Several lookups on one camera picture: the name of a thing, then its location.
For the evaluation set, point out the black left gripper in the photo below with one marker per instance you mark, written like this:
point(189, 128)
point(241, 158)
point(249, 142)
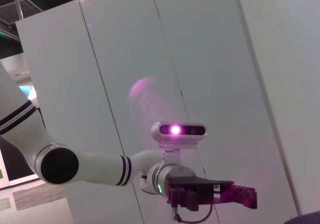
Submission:
point(195, 191)

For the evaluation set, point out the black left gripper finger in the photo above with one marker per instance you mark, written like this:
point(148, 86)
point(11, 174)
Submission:
point(307, 219)

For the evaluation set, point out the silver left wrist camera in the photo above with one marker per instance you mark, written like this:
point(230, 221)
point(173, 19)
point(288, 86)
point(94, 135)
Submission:
point(182, 139)

